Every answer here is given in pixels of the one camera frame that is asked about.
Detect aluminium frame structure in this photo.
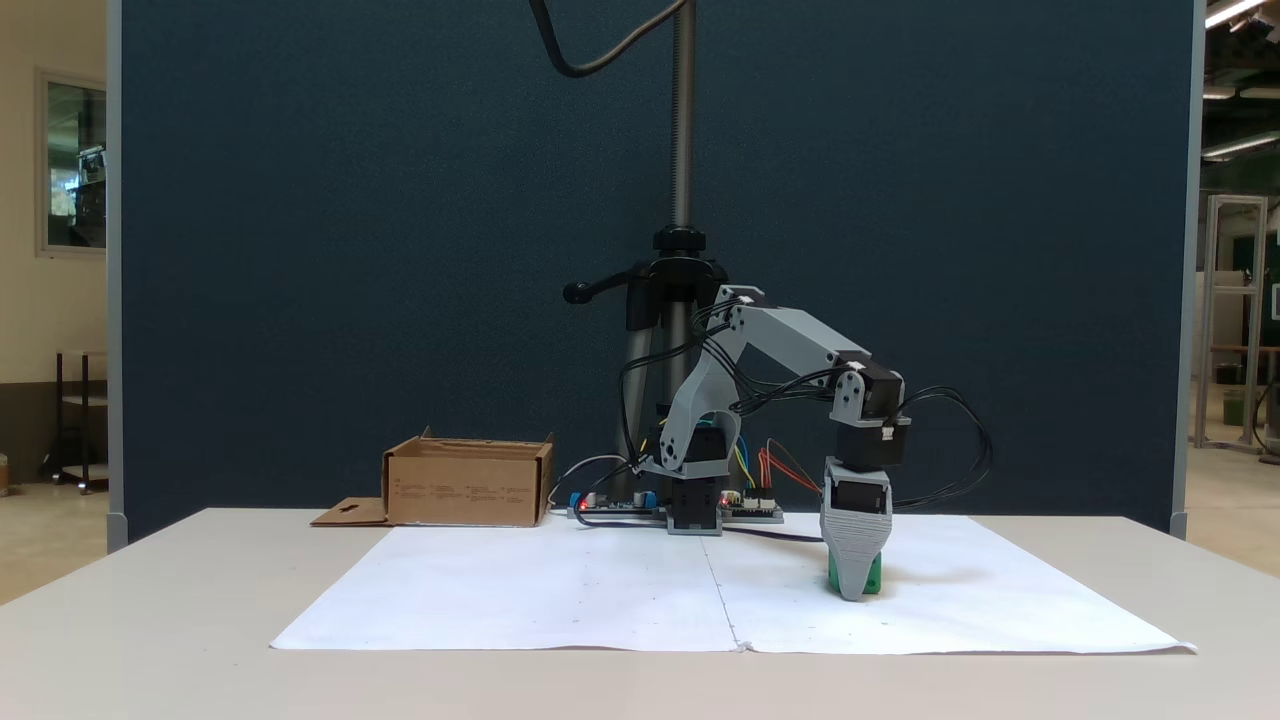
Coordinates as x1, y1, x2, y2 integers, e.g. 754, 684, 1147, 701
1195, 195, 1271, 453

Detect thick black hanging cable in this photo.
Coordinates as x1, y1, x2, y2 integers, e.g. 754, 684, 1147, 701
530, 0, 691, 79

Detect dark blue partition panel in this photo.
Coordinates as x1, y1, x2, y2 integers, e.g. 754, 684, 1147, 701
105, 0, 1206, 546

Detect white paper sheet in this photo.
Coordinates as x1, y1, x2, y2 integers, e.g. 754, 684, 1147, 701
270, 525, 741, 653
705, 513, 1198, 656

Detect circuit board with white connectors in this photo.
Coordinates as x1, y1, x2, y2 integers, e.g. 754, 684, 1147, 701
722, 490, 785, 524

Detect black cable on table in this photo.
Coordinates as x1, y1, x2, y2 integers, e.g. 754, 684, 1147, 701
575, 500, 827, 544

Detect black tripod with metal pole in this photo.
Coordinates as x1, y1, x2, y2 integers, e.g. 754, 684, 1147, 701
563, 0, 741, 481

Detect framed wall window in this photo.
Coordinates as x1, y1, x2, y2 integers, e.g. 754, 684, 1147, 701
35, 68, 108, 259

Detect circuit board with blue terminals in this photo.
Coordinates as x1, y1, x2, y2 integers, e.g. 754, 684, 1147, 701
567, 488, 666, 520

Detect orange wires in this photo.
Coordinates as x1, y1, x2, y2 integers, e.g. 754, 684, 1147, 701
758, 440, 826, 501

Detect green dice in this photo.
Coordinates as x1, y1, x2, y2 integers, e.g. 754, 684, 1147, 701
828, 553, 883, 598

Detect brown cardboard box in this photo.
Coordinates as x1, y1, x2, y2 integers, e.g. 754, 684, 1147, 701
310, 428, 556, 528

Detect dark shelf cart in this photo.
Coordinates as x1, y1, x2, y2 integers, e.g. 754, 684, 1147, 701
42, 350, 109, 496

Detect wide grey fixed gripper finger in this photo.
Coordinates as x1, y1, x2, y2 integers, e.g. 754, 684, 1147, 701
820, 510, 894, 602

